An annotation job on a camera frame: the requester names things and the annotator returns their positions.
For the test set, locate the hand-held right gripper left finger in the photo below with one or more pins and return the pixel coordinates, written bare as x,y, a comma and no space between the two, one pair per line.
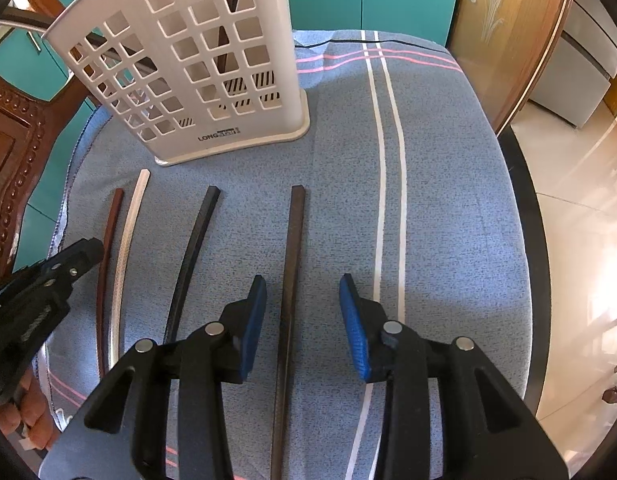
253,325

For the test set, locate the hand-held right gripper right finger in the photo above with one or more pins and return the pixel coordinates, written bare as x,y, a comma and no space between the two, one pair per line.
356,330

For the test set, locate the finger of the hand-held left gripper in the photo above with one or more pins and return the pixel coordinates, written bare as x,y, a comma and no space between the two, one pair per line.
81,255

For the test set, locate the red-brown chopstick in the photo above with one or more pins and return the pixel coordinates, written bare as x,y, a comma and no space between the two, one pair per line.
106,270

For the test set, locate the white chopstick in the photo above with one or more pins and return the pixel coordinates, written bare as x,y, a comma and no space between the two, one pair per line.
126,240

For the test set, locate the dark brown chopstick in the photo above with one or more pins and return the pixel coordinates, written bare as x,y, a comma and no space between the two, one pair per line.
291,285
222,42

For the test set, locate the black chopstick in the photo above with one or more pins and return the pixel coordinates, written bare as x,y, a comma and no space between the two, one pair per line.
196,245

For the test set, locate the white plastic utensil basket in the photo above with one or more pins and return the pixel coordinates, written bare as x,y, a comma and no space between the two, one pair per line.
288,85

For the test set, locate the person's left hand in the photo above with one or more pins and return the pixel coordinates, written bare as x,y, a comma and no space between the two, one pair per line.
36,410

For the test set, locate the carved wooden chair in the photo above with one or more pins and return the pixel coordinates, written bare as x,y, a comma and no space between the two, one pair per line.
18,125

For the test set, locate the blue striped cloth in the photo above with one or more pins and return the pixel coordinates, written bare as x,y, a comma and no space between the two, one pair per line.
438,210

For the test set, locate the black round table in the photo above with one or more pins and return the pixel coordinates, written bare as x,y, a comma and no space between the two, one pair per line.
522,175

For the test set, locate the wooden framed glass door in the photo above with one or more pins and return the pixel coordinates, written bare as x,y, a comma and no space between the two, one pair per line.
503,20

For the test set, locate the silver refrigerator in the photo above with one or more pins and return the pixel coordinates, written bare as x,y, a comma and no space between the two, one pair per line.
583,60

